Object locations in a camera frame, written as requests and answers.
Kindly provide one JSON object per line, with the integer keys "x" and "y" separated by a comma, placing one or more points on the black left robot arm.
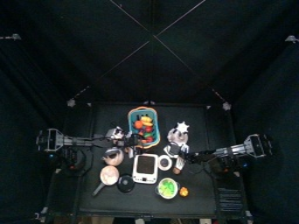
{"x": 61, "y": 140}

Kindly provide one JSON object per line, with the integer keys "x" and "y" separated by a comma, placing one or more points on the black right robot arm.
{"x": 237, "y": 149}

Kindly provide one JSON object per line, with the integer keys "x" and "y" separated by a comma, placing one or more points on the black round pot lid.
{"x": 125, "y": 183}

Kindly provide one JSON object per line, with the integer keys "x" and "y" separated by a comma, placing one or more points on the brown toy egg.
{"x": 176, "y": 171}
{"x": 127, "y": 150}

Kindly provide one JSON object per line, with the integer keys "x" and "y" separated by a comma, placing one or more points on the white round cup dark inside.
{"x": 164, "y": 162}

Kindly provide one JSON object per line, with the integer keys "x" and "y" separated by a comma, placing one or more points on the small red toy tomato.
{"x": 149, "y": 139}

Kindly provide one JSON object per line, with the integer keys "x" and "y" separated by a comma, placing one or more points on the green toy vegetable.
{"x": 147, "y": 135}

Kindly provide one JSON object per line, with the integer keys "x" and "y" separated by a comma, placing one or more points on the teal basket orange rim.
{"x": 132, "y": 128}

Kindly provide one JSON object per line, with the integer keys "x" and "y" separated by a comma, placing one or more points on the pink silver toy teapot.
{"x": 176, "y": 136}

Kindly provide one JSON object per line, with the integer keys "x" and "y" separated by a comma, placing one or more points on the red toy fruit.
{"x": 148, "y": 129}

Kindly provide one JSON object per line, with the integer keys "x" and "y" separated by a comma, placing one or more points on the white toy scale dark screen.
{"x": 144, "y": 167}

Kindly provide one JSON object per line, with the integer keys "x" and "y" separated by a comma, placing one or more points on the yellow toy banana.
{"x": 147, "y": 120}

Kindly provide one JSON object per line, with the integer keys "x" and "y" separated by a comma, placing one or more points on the white star-shaped toy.
{"x": 181, "y": 127}

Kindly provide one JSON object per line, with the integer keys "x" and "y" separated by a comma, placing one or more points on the white bowl green lettuce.
{"x": 167, "y": 188}

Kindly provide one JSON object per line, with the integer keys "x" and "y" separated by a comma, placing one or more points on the small orange toy fruit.
{"x": 183, "y": 191}

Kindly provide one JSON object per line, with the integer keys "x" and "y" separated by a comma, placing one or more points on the white text label sticker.
{"x": 229, "y": 199}

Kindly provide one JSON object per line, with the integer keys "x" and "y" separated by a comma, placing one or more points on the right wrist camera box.
{"x": 184, "y": 147}

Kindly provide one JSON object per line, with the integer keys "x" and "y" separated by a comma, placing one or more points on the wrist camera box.
{"x": 115, "y": 133}
{"x": 184, "y": 147}

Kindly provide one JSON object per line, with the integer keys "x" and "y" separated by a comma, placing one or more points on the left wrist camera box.
{"x": 115, "y": 133}

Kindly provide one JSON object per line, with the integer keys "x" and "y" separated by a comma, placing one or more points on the silver frame corner bracket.
{"x": 225, "y": 106}
{"x": 291, "y": 38}
{"x": 15, "y": 37}
{"x": 71, "y": 102}

